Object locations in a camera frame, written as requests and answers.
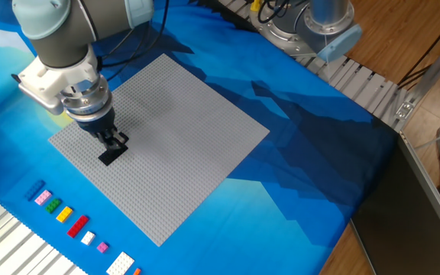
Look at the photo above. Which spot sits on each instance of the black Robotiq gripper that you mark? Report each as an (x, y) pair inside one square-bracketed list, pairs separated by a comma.
[(97, 123)]

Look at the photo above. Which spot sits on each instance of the black Lego plate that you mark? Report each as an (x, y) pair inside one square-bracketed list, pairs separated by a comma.
[(109, 158)]

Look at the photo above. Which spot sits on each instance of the large grey Lego baseplate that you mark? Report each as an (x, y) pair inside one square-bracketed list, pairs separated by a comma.
[(189, 153)]

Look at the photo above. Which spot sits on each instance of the blue Lego brick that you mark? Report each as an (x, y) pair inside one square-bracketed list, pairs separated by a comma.
[(34, 190)]

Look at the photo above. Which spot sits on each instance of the yellow Lego brick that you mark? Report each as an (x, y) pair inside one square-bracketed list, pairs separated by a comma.
[(64, 214)]

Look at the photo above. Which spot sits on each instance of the green Lego brick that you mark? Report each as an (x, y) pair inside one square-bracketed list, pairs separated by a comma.
[(53, 205)]

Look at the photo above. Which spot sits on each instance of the pink Lego brick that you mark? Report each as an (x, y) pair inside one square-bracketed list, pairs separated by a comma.
[(43, 197)]

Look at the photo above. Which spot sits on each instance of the red Lego brick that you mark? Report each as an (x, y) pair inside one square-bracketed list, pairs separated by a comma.
[(78, 226)]

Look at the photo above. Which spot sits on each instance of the small white Lego brick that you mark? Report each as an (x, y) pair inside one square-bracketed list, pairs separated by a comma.
[(88, 238)]

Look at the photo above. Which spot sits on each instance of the small magenta Lego brick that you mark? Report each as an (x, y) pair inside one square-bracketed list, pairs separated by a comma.
[(102, 247)]

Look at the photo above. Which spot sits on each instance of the large white Lego plate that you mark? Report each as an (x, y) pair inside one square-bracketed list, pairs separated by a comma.
[(120, 263)]

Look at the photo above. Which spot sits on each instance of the orange Lego brick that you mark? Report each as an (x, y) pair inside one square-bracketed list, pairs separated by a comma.
[(137, 271)]

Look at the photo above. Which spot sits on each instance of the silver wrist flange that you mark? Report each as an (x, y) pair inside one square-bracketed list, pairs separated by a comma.
[(86, 100)]

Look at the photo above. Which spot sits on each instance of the blue mountain print cloth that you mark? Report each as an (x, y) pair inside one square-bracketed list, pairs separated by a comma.
[(262, 214)]

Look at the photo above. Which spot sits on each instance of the small yellow object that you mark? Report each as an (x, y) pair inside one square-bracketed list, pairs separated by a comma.
[(255, 5)]

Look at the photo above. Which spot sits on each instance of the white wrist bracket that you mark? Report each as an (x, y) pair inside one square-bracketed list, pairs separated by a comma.
[(48, 82)]

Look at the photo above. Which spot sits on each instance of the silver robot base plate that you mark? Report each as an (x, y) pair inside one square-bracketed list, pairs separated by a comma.
[(281, 40)]

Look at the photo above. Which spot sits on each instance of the dark panel with metal frame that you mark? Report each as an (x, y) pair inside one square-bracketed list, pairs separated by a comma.
[(399, 221)]

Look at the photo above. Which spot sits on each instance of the aluminium beam with corner bracket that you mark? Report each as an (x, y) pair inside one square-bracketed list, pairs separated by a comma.
[(430, 76)]

